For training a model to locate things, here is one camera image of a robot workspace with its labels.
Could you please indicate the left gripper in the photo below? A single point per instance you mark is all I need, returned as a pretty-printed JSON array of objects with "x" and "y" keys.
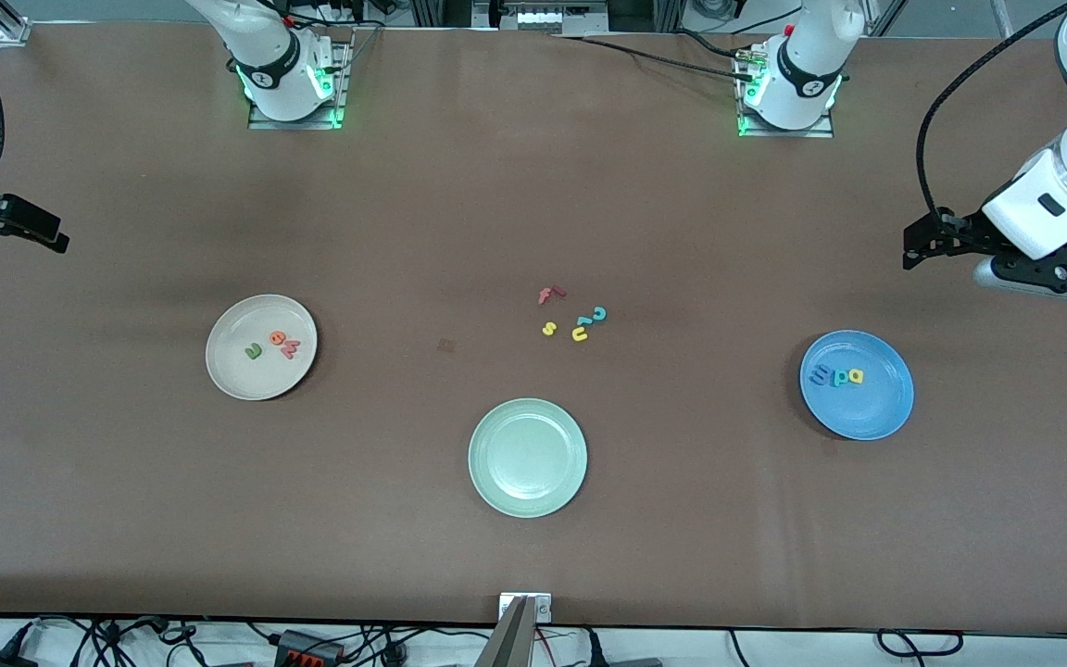
[{"x": 962, "y": 234}]

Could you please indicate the blue foam letter m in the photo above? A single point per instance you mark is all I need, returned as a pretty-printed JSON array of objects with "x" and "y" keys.
[{"x": 818, "y": 376}]

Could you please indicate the red foam letter w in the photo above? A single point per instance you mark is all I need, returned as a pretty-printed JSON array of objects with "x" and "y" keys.
[{"x": 290, "y": 349}]

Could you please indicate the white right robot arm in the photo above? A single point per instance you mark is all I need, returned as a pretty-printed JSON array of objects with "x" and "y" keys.
[{"x": 265, "y": 56}]

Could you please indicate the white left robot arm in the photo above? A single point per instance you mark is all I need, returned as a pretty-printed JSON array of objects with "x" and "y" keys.
[{"x": 807, "y": 65}]

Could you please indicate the blue round plate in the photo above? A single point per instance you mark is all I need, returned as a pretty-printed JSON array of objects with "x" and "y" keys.
[{"x": 858, "y": 412}]

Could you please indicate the beige brown round plate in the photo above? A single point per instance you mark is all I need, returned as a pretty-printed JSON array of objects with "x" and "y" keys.
[{"x": 246, "y": 380}]

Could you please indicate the red foam letter f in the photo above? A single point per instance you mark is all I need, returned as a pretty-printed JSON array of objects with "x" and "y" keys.
[{"x": 546, "y": 297}]

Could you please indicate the black red power strip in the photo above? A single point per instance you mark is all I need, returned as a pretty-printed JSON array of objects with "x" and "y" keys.
[{"x": 309, "y": 647}]

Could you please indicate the light green round plate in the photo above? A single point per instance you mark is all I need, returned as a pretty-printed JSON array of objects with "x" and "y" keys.
[{"x": 527, "y": 458}]

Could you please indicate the aluminium frame profile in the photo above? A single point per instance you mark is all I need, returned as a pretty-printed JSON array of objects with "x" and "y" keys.
[{"x": 10, "y": 28}]

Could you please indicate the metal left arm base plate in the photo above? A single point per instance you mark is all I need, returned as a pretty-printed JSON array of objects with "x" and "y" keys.
[{"x": 816, "y": 132}]

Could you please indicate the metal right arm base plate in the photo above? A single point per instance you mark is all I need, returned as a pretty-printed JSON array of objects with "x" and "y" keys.
[{"x": 260, "y": 122}]

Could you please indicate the small metal table bracket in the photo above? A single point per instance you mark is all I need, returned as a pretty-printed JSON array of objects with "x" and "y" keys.
[{"x": 543, "y": 607}]

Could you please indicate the grey metal post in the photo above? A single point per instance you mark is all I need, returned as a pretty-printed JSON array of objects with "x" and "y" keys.
[{"x": 508, "y": 644}]

